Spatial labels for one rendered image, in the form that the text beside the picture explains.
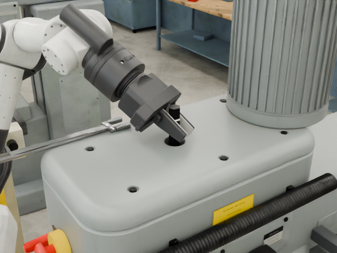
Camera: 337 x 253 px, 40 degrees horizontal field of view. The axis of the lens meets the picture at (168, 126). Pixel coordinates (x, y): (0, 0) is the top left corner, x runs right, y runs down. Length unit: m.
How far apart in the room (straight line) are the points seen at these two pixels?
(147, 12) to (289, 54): 7.53
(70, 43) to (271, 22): 0.34
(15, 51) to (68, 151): 0.32
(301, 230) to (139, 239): 0.44
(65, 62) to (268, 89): 0.36
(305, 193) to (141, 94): 0.34
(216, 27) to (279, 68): 6.56
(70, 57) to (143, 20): 7.49
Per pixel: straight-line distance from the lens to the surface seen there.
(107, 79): 0.79
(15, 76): 1.09
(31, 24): 0.98
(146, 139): 0.83
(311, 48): 0.83
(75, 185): 0.72
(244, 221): 0.78
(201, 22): 7.67
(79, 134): 0.84
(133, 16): 8.18
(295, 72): 0.84
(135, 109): 0.78
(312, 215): 1.04
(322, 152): 1.09
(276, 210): 0.82
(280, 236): 0.96
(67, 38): 0.83
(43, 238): 0.91
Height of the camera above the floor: 2.29
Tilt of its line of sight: 27 degrees down
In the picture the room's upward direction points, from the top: straight up
